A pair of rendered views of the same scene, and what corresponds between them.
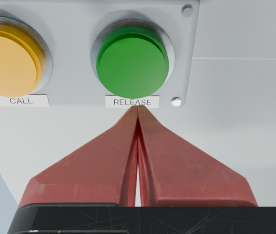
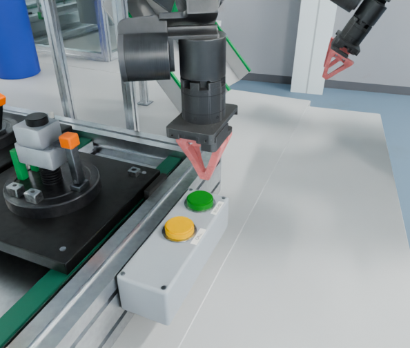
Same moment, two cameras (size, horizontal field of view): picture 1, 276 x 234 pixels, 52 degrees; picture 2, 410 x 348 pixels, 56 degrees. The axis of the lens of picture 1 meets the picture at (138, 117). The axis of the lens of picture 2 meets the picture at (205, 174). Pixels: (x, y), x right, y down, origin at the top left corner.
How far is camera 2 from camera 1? 0.55 m
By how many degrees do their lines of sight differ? 76
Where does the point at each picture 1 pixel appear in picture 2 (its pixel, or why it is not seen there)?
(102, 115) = (261, 287)
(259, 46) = (241, 216)
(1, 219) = not seen: outside the picture
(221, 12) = not seen: hidden behind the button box
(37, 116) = (248, 325)
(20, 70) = (183, 220)
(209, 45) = (232, 231)
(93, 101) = (211, 217)
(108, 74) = (197, 201)
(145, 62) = (199, 194)
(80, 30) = (181, 210)
